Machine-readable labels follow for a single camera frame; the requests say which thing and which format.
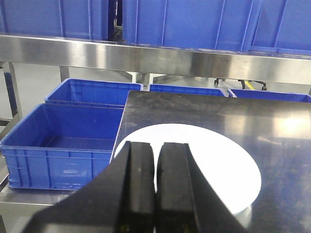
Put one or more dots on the blue shelf crate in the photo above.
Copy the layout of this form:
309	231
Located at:
284	26
84	19
196	24

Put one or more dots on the blue shelf crate middle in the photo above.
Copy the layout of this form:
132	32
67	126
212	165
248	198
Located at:
196	24

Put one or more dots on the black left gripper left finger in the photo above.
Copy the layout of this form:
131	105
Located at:
121	199

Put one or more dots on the blue bin near left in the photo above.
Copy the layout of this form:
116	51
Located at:
60	147

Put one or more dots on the blue bin behind left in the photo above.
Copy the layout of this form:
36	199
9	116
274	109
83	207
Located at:
80	92

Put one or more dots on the blue bin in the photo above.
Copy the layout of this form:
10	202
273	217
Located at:
80	92
60	147

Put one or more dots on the light blue plate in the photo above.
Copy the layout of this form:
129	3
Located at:
229	168

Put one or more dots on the blue shelf crate left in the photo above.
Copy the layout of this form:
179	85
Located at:
84	19

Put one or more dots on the blue bin middle floor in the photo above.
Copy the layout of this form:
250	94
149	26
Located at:
186	90

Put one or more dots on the stainless steel shelf rail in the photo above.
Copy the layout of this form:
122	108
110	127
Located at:
255	66

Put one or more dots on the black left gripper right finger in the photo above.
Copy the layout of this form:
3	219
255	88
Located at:
185	201

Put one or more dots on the blue bin right floor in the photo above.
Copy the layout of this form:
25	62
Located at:
268	95

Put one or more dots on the blue bin floor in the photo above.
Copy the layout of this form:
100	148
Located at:
186	90
268	95

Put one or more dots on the blue shelf crate right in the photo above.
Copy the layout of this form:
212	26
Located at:
284	26

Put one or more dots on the white table frame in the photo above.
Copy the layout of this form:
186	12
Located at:
144	79

